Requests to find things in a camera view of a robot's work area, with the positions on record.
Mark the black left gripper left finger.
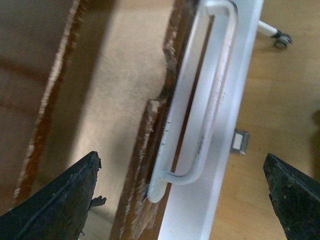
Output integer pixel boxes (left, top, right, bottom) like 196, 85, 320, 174
0, 151, 102, 240

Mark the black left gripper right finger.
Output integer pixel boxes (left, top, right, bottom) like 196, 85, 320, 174
263, 153, 320, 240

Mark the white drawer handle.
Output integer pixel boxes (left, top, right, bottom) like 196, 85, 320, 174
147, 0, 238, 203

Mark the wooden drawer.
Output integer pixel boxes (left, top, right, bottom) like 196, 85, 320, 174
34, 0, 216, 240

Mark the brown wooden drawer cabinet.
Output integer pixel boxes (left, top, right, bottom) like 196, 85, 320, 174
0, 0, 83, 208

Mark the metal floor socket plate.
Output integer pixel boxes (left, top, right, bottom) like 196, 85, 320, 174
230, 129, 251, 155

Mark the white table leg with caster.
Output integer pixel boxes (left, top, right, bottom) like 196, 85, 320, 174
257, 20, 293, 49

